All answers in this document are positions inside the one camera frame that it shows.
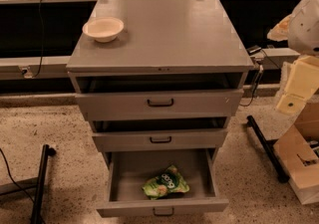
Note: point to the grey middle drawer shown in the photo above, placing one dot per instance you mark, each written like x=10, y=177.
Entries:
x=159, y=139

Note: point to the wall power outlet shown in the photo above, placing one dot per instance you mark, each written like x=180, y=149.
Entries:
x=26, y=72

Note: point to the grey drawer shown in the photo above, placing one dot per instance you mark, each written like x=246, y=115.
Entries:
x=159, y=105
x=129, y=171
x=159, y=139

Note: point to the grey bottom drawer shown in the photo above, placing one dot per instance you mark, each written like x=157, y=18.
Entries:
x=129, y=171

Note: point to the black stand leg left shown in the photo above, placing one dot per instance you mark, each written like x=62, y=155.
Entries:
x=47, y=151

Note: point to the brown cardboard box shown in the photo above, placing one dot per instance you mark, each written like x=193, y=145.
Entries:
x=298, y=158

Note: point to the green rice chip bag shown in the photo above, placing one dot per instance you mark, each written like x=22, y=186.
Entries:
x=168, y=182

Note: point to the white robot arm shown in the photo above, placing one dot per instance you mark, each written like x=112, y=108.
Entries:
x=301, y=30

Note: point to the black stand leg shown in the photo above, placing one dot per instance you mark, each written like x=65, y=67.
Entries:
x=47, y=151
x=268, y=147

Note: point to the grey top drawer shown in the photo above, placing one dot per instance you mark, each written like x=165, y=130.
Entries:
x=159, y=105

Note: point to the grey metal drawer cabinet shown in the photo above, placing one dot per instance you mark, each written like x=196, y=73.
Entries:
x=166, y=45

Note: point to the black stand leg right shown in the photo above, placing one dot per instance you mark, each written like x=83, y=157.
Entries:
x=268, y=147

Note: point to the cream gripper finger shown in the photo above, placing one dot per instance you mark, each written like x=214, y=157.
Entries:
x=300, y=81
x=280, y=31

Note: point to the white paper bowl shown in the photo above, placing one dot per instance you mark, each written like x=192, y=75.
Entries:
x=103, y=29

